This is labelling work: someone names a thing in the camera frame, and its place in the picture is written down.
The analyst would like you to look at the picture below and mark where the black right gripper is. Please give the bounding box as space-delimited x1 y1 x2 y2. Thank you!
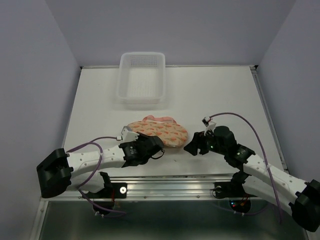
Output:
182 128 227 156

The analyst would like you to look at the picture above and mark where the orange floral round laundry bag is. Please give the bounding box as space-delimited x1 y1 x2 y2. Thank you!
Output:
127 115 188 148

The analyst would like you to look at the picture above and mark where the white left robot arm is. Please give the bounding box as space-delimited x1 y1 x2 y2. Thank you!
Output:
36 133 164 199

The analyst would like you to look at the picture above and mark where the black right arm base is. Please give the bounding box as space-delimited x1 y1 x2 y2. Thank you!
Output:
211 171 253 216

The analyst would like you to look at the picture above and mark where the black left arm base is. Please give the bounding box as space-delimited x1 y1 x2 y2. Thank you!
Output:
77 172 128 218

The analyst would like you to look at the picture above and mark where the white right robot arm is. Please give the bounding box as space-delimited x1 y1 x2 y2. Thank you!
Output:
184 126 320 232

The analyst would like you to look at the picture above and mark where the white perforated plastic basket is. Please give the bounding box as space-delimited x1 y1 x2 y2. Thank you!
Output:
115 51 168 110

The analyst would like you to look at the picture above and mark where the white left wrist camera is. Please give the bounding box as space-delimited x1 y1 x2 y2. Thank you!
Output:
116 126 139 143

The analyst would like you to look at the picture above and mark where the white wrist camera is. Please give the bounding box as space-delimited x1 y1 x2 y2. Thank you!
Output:
202 116 217 136
116 126 139 143

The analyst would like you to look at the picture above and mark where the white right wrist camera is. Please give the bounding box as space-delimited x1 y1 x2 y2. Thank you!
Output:
202 116 217 136

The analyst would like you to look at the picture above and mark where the aluminium mounting rail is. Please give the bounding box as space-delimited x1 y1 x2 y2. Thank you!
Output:
41 173 291 201

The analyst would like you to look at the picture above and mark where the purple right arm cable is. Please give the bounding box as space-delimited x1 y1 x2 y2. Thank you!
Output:
209 112 285 225

